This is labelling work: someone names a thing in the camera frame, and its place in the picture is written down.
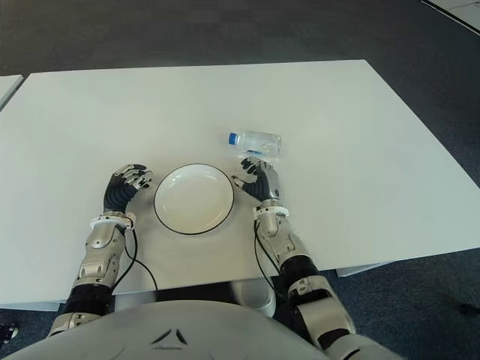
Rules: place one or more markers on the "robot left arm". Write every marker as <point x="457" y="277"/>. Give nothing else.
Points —
<point x="99" y="247"/>

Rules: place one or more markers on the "white cylindrical robot waist part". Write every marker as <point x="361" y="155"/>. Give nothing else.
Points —
<point x="257" y="296"/>

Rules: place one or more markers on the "black caster wheel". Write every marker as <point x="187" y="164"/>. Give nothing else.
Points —
<point x="8" y="333"/>

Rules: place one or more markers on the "clear water bottle blue cap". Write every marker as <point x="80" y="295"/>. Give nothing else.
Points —
<point x="260" y="143"/>

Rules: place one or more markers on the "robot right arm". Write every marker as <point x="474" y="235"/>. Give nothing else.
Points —
<point x="296" y="258"/>

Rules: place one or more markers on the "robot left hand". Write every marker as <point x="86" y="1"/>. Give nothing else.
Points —
<point x="116" y="193"/>

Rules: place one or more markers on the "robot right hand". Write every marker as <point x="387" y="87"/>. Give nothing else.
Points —
<point x="264" y="183"/>

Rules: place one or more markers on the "white neighbouring table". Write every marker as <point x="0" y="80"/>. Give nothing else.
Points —
<point x="8" y="88"/>
<point x="459" y="9"/>

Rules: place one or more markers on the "grey robot torso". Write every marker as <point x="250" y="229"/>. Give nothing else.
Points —
<point x="168" y="333"/>

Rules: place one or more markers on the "white plate black rim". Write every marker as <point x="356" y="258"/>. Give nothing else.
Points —
<point x="195" y="200"/>

